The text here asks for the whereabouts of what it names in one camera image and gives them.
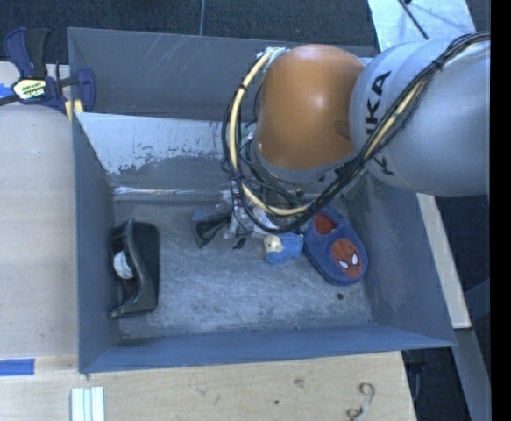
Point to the dark grey wedge-shaped object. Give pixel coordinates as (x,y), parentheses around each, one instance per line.
(207,228)

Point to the blue toy figure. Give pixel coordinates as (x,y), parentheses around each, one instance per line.
(286,248)

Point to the blue slipper with red face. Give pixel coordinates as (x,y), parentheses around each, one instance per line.
(329,266)

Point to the grey metal bin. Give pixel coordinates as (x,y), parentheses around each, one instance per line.
(237,287)

